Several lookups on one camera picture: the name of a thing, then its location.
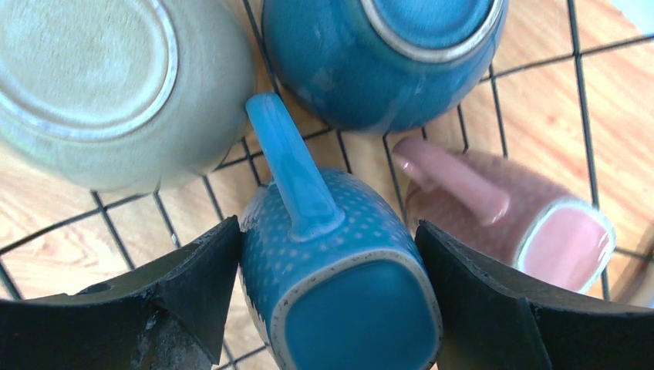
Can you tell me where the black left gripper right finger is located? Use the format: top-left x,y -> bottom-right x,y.
416,220 -> 653,369

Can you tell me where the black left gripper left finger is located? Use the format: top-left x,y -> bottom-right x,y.
1,217 -> 241,369

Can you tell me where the light blue mug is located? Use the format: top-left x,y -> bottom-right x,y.
240,92 -> 443,369

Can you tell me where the small mauve cup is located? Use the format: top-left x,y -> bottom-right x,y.
393,136 -> 616,293

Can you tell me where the beige ceramic bowl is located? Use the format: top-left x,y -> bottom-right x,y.
1,1 -> 256,193

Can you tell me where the dark blue ceramic bowl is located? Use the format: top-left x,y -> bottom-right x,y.
261,1 -> 508,134

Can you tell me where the black wire dish rack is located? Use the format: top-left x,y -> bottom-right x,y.
0,0 -> 654,370

